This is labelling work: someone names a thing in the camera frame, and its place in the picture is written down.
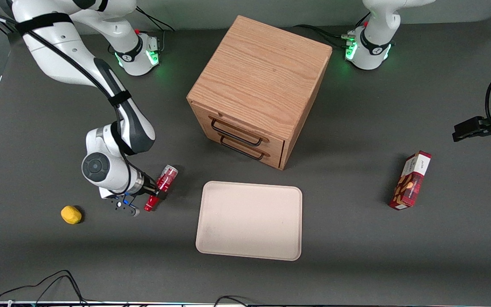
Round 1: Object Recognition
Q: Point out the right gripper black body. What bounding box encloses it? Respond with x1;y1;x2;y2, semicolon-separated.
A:
142;173;157;197

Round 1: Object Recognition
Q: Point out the beige plastic tray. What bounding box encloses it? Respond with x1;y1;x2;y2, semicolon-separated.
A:
195;181;303;261

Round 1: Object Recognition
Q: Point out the red snack box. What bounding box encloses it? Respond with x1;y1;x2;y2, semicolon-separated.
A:
388;151;433;211

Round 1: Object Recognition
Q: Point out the yellow lemon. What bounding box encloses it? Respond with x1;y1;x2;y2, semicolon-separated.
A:
61;205;83;225

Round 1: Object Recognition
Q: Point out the wooden drawer front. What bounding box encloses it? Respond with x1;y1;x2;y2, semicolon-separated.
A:
194;104;287;155
203;124;286;169

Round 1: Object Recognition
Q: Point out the wooden drawer cabinet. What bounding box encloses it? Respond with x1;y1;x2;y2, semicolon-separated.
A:
186;15;333;171

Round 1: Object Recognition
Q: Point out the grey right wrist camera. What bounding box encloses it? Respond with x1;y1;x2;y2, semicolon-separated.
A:
99;187;140;217

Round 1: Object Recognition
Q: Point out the black metal drawer handle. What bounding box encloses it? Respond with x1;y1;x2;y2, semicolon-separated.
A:
220;136;266;161
211;118;264;147

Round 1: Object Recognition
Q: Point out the black floor cable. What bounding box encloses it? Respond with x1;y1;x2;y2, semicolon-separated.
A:
0;269;89;306
214;295;252;307
35;275;85;306

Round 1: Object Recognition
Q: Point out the black right base cable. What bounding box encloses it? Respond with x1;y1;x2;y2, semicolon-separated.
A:
135;5;175;32

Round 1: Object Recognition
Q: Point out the black base cable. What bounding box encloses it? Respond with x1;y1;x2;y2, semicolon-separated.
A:
135;5;175;32
293;23;355;48

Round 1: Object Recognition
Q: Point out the black left base cable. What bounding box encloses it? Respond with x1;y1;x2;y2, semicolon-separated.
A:
293;23;355;48

